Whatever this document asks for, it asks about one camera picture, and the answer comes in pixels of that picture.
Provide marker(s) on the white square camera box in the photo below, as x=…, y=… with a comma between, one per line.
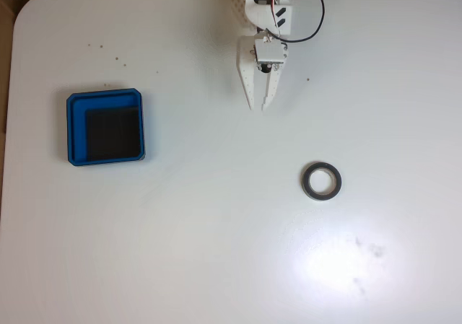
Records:
x=270, y=51

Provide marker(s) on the blue square box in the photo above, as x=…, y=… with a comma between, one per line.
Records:
x=76, y=132

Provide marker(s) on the black tape roll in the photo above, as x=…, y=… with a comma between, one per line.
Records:
x=307, y=190

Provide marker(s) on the black foam pad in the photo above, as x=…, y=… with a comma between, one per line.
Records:
x=113, y=132

